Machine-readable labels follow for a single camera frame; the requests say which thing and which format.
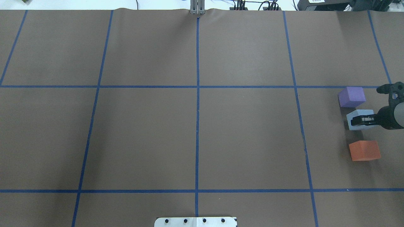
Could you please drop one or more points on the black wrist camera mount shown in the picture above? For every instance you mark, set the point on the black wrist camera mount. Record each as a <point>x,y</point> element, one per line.
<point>395,92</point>

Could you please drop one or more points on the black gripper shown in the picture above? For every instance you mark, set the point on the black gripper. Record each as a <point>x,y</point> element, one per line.
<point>385,118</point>

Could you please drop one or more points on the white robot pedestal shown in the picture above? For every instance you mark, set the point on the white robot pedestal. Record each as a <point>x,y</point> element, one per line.
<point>196,222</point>

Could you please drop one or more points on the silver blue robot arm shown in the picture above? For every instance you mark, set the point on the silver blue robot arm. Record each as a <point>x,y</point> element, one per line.
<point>388,117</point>

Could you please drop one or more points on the black cable connectors cluster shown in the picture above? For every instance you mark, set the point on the black cable connectors cluster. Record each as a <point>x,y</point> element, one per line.
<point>260,5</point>

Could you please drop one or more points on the black equipment box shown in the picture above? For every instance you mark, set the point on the black equipment box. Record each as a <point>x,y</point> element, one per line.
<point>322,5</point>

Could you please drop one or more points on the orange foam block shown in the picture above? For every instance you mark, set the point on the orange foam block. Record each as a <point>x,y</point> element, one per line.
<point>364,150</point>

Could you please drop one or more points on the purple foam block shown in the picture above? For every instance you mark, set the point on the purple foam block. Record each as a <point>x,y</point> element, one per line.
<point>351,97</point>

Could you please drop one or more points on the brown paper table cover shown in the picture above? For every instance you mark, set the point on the brown paper table cover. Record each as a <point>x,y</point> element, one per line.
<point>114,118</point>

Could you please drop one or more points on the light blue foam block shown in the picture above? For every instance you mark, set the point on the light blue foam block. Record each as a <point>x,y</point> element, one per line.
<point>356,113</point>

